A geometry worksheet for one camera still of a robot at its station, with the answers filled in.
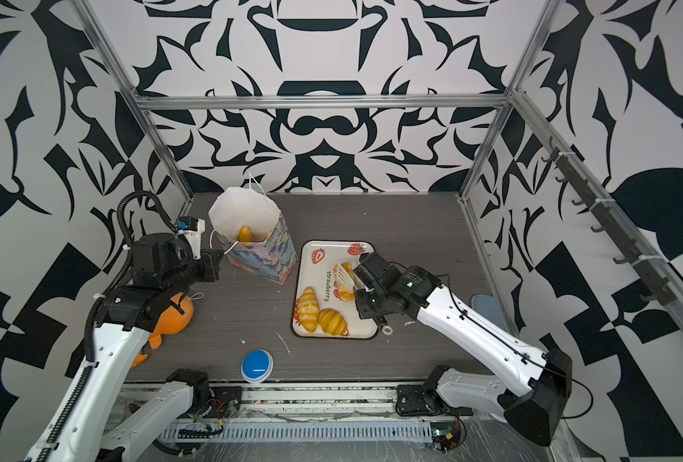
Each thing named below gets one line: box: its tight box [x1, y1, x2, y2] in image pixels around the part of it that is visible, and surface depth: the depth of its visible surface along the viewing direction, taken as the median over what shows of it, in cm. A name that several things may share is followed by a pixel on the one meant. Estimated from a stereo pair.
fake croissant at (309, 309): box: [298, 286, 320, 334], surface depth 88 cm
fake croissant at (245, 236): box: [238, 225, 253, 247], surface depth 101 cm
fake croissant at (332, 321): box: [317, 308, 350, 336], surface depth 86 cm
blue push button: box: [240, 348, 275, 385], surface depth 80 cm
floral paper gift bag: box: [207, 186, 299, 285], surface depth 89 cm
